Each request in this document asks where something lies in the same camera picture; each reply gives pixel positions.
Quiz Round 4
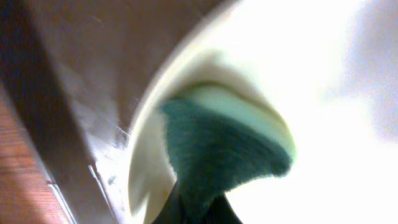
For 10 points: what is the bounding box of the brown plastic serving tray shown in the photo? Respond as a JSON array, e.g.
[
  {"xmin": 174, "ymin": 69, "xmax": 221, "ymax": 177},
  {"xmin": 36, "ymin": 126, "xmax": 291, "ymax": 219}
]
[{"xmin": 1, "ymin": 0, "xmax": 224, "ymax": 223}]

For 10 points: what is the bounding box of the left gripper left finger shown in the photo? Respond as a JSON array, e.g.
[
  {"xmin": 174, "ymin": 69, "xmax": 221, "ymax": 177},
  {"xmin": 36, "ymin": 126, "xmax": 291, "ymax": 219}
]
[{"xmin": 152, "ymin": 182, "xmax": 186, "ymax": 224}]

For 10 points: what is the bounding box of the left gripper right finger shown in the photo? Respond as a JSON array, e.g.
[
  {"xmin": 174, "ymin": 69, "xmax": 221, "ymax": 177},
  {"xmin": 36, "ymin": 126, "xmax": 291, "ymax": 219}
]
[{"xmin": 201, "ymin": 195, "xmax": 243, "ymax": 224}]

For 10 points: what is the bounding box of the green scrubbing sponge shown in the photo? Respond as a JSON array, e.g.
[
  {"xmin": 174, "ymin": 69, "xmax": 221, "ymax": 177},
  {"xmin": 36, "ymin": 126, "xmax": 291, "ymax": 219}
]
[{"xmin": 159, "ymin": 83, "xmax": 296, "ymax": 223}]

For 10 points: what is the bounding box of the white plate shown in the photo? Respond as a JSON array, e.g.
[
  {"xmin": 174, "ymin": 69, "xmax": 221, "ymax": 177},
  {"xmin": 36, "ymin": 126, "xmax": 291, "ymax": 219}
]
[{"xmin": 126, "ymin": 1, "xmax": 397, "ymax": 223}]

